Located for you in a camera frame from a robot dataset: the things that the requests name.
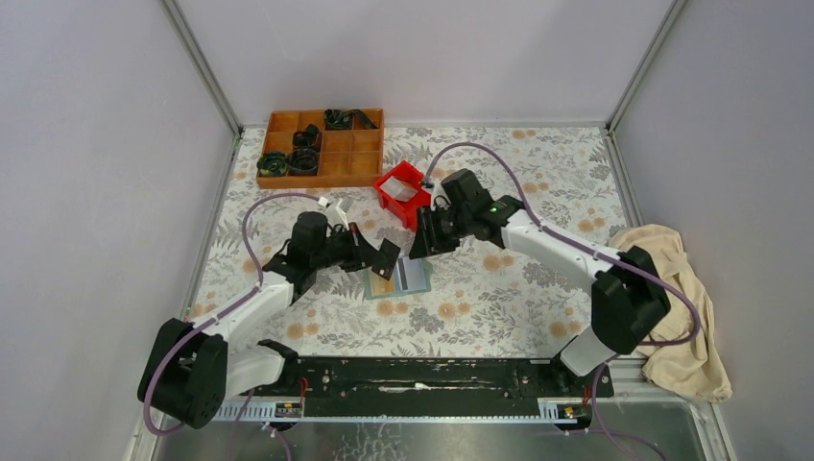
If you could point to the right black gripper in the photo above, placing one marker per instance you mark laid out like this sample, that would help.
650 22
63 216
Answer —
427 240

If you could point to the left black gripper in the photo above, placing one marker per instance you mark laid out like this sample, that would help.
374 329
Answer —
362 253

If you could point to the orange credit card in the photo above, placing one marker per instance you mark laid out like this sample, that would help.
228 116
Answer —
381 287

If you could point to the white magnetic stripe card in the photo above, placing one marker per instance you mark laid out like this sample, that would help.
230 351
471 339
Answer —
411 276

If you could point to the green card holder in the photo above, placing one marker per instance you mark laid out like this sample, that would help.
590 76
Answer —
368 295

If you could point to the red plastic bin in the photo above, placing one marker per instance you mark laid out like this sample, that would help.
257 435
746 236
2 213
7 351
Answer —
405 212

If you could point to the stack of credit cards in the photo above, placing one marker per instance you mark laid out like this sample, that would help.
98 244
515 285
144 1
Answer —
398 189

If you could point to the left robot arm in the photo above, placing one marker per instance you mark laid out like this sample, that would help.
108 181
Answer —
191 371

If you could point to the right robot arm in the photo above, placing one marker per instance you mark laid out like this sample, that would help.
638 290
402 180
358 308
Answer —
626 300

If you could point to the orange compartment tray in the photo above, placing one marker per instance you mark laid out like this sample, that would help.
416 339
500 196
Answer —
314 149

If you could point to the beige crumpled cloth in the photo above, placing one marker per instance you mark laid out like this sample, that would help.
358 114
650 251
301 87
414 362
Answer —
694 369

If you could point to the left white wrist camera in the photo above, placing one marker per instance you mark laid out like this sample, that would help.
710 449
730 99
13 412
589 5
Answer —
336 211

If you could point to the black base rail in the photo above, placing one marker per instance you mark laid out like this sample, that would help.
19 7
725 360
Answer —
354 388

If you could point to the aluminium frame post left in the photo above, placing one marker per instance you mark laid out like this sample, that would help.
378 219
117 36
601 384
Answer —
196 55

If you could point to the aluminium frame post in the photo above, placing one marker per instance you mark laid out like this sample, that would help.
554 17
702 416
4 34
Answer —
196 55
663 31

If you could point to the aluminium frame post right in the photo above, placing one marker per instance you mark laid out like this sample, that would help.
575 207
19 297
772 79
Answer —
663 31

